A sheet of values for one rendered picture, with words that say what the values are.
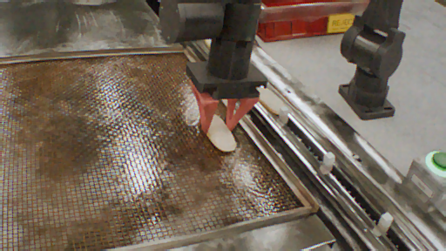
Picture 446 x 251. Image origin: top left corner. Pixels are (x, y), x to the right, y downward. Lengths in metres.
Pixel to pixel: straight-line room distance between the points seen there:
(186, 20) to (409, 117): 0.56
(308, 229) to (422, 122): 0.45
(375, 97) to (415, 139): 0.12
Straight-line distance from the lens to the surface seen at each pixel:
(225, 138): 0.55
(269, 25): 1.03
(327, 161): 0.59
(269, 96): 0.73
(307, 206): 0.48
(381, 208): 0.57
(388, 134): 0.76
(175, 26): 0.43
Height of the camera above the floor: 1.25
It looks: 37 degrees down
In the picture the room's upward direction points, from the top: straight up
